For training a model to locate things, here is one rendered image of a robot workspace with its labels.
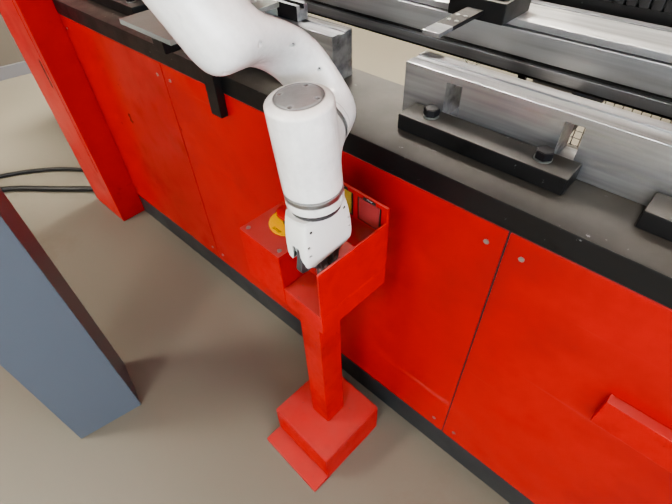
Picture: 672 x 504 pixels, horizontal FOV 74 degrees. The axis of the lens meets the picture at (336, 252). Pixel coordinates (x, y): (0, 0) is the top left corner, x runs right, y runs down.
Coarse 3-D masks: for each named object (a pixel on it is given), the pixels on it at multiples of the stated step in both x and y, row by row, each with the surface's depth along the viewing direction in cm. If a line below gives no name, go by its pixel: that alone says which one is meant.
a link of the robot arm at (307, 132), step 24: (288, 96) 51; (312, 96) 51; (288, 120) 49; (312, 120) 49; (336, 120) 53; (288, 144) 51; (312, 144) 51; (336, 144) 54; (288, 168) 54; (312, 168) 54; (336, 168) 56; (288, 192) 58; (312, 192) 57; (336, 192) 59
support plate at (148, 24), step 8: (264, 0) 93; (272, 0) 93; (264, 8) 91; (272, 8) 92; (128, 16) 89; (136, 16) 88; (144, 16) 88; (152, 16) 88; (128, 24) 86; (136, 24) 85; (144, 24) 85; (152, 24) 85; (160, 24) 85; (144, 32) 84; (152, 32) 82; (160, 32) 82; (160, 40) 81; (168, 40) 79
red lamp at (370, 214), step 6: (360, 198) 73; (360, 204) 74; (366, 204) 73; (360, 210) 75; (366, 210) 74; (372, 210) 73; (378, 210) 71; (360, 216) 76; (366, 216) 75; (372, 216) 73; (378, 216) 72; (366, 222) 76; (372, 222) 74; (378, 222) 73
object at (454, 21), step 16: (464, 0) 86; (480, 0) 84; (496, 0) 82; (512, 0) 82; (528, 0) 87; (448, 16) 82; (464, 16) 82; (480, 16) 85; (496, 16) 83; (512, 16) 85; (432, 32) 77; (448, 32) 79
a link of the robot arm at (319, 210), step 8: (288, 200) 60; (336, 200) 60; (288, 208) 61; (296, 208) 60; (304, 208) 59; (312, 208) 59; (320, 208) 59; (328, 208) 59; (336, 208) 61; (304, 216) 60; (312, 216) 60; (320, 216) 60
